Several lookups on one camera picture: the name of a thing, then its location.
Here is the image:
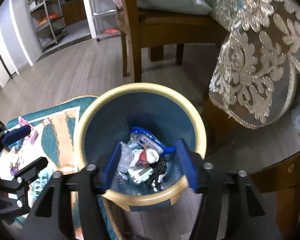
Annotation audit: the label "orange items on rack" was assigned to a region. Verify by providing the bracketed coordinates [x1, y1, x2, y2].
[39, 15, 58, 24]

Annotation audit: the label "green and white carton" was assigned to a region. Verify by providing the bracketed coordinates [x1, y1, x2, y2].
[127, 166, 154, 183]

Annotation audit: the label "silver foil wrapper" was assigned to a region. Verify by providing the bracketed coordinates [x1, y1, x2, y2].
[117, 142, 133, 180]

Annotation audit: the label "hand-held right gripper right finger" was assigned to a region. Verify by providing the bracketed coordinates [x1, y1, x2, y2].
[175, 139, 283, 240]

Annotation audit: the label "black plastic bag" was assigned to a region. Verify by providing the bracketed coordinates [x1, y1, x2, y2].
[146, 160, 168, 190]

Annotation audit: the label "metal shelf rack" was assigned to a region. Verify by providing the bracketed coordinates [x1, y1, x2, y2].
[26, 0, 68, 53]

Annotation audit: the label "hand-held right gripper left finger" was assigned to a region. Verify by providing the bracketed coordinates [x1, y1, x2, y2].
[20, 142, 123, 240]

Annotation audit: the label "white trolley cart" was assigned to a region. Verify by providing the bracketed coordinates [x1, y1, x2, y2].
[86, 0, 120, 42]

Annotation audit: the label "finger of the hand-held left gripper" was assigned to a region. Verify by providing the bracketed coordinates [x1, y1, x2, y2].
[0, 119, 32, 160]
[13, 156, 49, 188]

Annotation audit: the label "teal and cream printed mat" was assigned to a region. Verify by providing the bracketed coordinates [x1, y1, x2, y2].
[0, 95, 123, 240]

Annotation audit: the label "wooden chair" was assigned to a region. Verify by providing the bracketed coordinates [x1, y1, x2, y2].
[117, 0, 230, 83]

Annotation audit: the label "teal lace tablecloth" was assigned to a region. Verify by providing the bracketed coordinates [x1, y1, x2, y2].
[195, 0, 300, 130]

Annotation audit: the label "blue bin with yellow rim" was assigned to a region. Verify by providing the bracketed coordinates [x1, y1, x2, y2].
[74, 83, 207, 213]

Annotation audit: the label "white door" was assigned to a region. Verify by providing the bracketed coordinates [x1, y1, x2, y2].
[0, 20, 14, 90]

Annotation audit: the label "blue wet wipes packet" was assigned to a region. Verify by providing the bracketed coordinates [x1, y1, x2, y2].
[130, 127, 177, 160]

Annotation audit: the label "purple snack packet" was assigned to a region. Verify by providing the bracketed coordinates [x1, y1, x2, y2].
[18, 116, 38, 144]

